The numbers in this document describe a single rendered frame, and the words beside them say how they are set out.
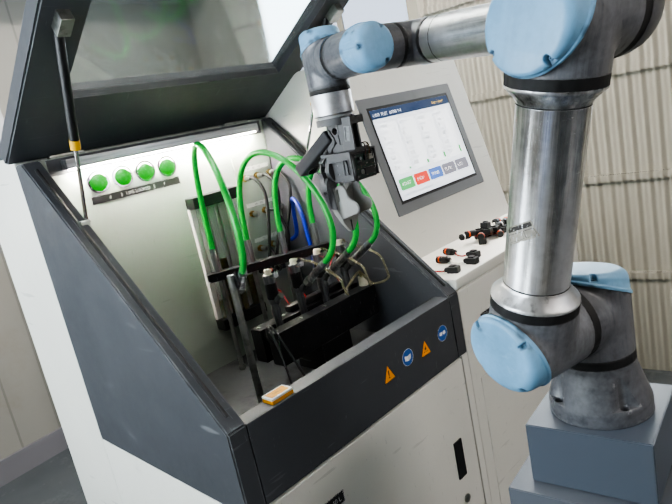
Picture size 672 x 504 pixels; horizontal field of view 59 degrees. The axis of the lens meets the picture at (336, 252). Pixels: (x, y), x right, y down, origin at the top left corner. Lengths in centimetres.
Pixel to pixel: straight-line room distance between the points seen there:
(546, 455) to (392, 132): 107
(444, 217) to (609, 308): 100
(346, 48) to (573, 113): 41
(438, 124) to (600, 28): 130
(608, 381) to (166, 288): 104
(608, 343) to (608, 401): 9
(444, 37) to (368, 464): 83
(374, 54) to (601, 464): 70
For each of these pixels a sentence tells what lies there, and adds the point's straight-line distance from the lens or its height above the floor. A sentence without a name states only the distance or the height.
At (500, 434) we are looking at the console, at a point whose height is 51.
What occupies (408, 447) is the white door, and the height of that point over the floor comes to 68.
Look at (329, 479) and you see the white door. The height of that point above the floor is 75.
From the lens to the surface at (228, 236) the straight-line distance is 161.
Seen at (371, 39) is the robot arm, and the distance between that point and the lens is 98.
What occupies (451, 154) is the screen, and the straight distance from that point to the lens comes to 197.
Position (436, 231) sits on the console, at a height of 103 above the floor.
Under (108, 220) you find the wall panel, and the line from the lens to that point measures 148.
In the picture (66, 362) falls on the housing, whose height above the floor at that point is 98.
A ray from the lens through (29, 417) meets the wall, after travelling 354.
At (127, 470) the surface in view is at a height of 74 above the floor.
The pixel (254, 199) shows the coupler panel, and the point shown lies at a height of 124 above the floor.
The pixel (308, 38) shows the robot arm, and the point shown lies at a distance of 108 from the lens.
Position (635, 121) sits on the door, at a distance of 285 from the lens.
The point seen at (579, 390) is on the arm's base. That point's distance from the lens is 98.
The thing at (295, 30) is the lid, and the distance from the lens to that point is 155.
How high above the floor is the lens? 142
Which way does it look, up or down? 13 degrees down
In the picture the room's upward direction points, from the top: 12 degrees counter-clockwise
